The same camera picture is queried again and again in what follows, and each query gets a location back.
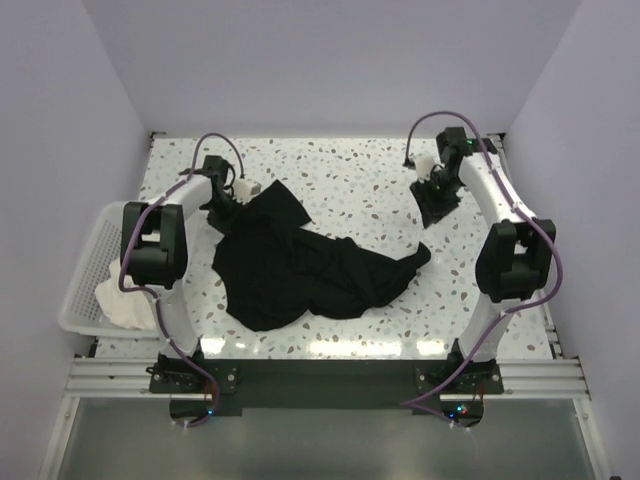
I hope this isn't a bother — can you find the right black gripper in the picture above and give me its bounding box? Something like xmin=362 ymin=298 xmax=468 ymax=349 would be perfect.
xmin=408 ymin=172 xmax=462 ymax=229

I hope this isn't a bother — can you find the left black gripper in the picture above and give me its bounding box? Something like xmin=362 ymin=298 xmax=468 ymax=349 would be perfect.
xmin=204 ymin=193 xmax=248 ymax=241

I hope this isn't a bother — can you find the black t shirt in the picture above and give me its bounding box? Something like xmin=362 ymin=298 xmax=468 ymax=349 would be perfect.
xmin=212 ymin=181 xmax=431 ymax=332

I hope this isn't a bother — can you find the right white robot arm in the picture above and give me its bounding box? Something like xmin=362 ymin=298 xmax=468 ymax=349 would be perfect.
xmin=404 ymin=127 xmax=556 ymax=393

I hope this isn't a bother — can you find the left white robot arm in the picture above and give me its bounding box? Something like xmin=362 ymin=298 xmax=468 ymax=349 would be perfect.
xmin=118 ymin=155 xmax=242 ymax=401

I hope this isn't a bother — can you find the white t shirt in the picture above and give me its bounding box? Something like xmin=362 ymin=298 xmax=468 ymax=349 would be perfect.
xmin=95 ymin=259 xmax=156 ymax=330

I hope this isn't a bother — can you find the white plastic laundry basket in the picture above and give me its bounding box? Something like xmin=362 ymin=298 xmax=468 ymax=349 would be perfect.
xmin=58 ymin=201 xmax=159 ymax=340

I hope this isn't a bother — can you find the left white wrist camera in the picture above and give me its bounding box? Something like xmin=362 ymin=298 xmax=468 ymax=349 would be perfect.
xmin=233 ymin=178 xmax=262 ymax=204

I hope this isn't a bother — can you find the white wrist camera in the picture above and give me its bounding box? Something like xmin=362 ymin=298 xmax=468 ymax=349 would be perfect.
xmin=413 ymin=155 xmax=439 ymax=182
xmin=233 ymin=178 xmax=262 ymax=204

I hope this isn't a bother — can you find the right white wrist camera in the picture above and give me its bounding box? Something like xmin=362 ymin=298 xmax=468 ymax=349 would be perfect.
xmin=413 ymin=155 xmax=439 ymax=182

